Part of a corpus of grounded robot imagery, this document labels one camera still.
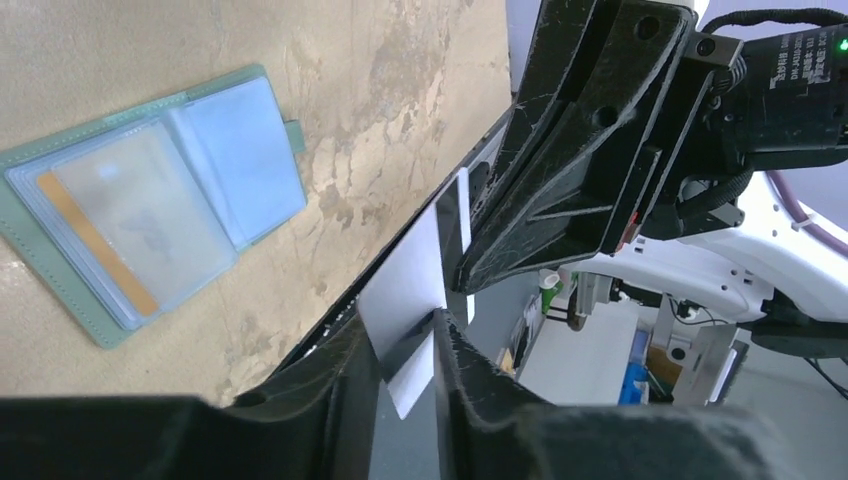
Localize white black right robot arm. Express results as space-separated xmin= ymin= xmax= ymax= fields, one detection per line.
xmin=453 ymin=1 xmax=847 ymax=359

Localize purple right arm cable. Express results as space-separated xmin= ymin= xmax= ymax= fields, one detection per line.
xmin=765 ymin=168 xmax=848 ymax=260

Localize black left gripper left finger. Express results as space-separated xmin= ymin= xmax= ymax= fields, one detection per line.
xmin=1 ymin=319 xmax=380 ymax=479

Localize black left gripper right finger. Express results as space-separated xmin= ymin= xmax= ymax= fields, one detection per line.
xmin=433 ymin=309 xmax=802 ymax=480

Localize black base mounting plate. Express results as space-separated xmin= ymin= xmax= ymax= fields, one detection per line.
xmin=271 ymin=110 xmax=509 ymax=375

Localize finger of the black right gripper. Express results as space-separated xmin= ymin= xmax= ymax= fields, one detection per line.
xmin=453 ymin=1 xmax=696 ymax=294
xmin=472 ymin=1 xmax=599 ymax=226

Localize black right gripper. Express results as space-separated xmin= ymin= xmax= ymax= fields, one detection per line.
xmin=622 ymin=7 xmax=847 ymax=242

